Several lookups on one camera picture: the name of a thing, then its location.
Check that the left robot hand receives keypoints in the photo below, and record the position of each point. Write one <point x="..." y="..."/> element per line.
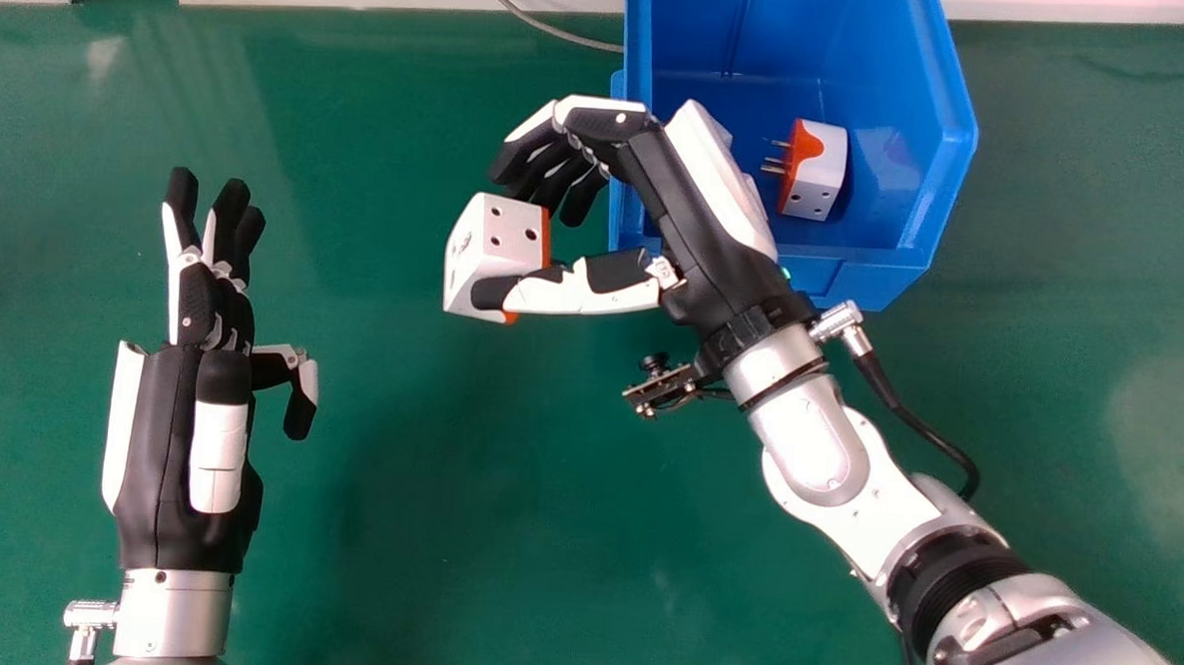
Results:
<point x="162" y="454"/>

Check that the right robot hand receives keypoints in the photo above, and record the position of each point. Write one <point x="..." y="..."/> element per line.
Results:
<point x="701" y="227"/>

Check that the white-and-orange plug adapter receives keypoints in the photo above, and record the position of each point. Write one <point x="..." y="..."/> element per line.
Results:
<point x="491" y="248"/>
<point x="814" y="172"/>

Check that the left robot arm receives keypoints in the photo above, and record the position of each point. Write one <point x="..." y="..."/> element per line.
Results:
<point x="172" y="619"/>

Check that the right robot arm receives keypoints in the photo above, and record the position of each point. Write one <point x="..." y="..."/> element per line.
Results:
<point x="903" y="526"/>

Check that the blue plastic bin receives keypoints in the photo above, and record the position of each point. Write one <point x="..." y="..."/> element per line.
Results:
<point x="862" y="94"/>

